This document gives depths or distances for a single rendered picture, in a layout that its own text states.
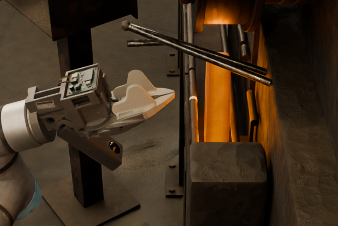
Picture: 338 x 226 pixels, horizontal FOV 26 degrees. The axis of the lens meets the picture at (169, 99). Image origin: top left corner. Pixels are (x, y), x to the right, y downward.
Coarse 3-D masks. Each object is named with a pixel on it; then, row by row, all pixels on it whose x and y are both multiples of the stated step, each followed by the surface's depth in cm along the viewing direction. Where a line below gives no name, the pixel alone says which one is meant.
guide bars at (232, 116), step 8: (224, 24) 138; (224, 32) 135; (240, 32) 121; (224, 40) 132; (240, 40) 119; (224, 48) 129; (240, 48) 122; (240, 56) 122; (248, 56) 115; (232, 80) 120; (232, 88) 118; (232, 96) 117; (248, 96) 107; (232, 104) 115; (248, 104) 106; (256, 104) 106; (232, 112) 113; (256, 112) 104; (232, 120) 112; (256, 120) 103; (232, 128) 110; (248, 128) 109; (232, 136) 109; (240, 136) 109; (248, 136) 109
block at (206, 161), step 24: (192, 144) 94; (216, 144) 93; (240, 144) 93; (192, 168) 90; (216, 168) 90; (240, 168) 90; (264, 168) 90; (192, 192) 89; (216, 192) 89; (240, 192) 89; (264, 192) 89; (192, 216) 92; (216, 216) 91; (240, 216) 91; (264, 216) 92
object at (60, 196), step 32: (32, 0) 162; (64, 0) 144; (96, 0) 149; (128, 0) 154; (64, 32) 148; (64, 64) 167; (64, 192) 197; (96, 192) 192; (128, 192) 197; (64, 224) 188; (96, 224) 188
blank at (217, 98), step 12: (216, 72) 104; (228, 72) 104; (216, 84) 103; (228, 84) 103; (216, 96) 102; (228, 96) 102; (216, 108) 102; (228, 108) 102; (204, 120) 117; (216, 120) 103; (228, 120) 103; (204, 132) 114; (216, 132) 104; (228, 132) 104
